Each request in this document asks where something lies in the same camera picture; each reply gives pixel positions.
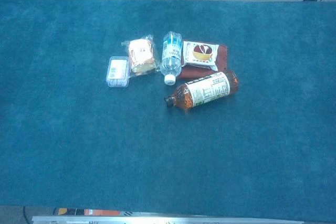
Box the amber tea bottle white label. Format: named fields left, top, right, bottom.
left=164, top=70, right=240, bottom=109

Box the aluminium profile rail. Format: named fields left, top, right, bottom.
left=31, top=215, right=305, bottom=224

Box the brown cloth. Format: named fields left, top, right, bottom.
left=177, top=43, right=229, bottom=80

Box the clear bread slices pack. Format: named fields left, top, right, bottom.
left=121, top=34, right=161, bottom=78

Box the orange black floor device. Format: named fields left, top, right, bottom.
left=67, top=207, right=121, bottom=216

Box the clear plastic box with label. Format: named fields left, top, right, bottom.
left=106, top=56, right=130, bottom=88

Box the white snack packet fruit print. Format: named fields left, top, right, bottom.
left=182, top=39, right=219, bottom=72

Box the clear water bottle white cap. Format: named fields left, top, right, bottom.
left=160, top=31, right=183, bottom=86

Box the blue carpet table cover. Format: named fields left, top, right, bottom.
left=0, top=0, right=336, bottom=222

